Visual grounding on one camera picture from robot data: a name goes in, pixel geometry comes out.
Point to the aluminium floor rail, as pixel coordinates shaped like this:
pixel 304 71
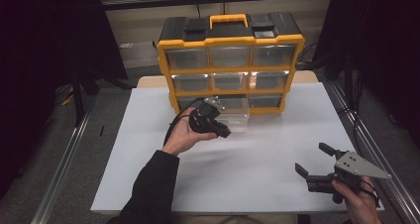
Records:
pixel 386 144
pixel 66 158

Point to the small black floor object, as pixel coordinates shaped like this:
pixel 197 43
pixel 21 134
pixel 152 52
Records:
pixel 102 130

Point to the clear plastic drawer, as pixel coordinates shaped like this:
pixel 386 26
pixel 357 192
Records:
pixel 236 118

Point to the person's right hand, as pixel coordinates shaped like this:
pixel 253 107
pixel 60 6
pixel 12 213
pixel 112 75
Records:
pixel 358 205

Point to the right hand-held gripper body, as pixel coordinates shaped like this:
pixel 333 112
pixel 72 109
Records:
pixel 351 172

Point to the black metal stand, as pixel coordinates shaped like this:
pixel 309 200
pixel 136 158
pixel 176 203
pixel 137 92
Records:
pixel 78 101

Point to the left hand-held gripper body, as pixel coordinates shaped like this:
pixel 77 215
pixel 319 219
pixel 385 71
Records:
pixel 203 120

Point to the person's left hand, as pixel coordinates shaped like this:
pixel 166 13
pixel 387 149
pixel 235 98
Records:
pixel 181 136

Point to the black curtain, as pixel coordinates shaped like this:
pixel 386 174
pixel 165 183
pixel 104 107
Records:
pixel 379 52
pixel 39 52

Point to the yellow black organizer cabinet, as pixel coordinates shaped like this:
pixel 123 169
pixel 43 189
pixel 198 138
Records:
pixel 231 29

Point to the grid of clear drawers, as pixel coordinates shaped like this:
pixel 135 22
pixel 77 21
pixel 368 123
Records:
pixel 191 58

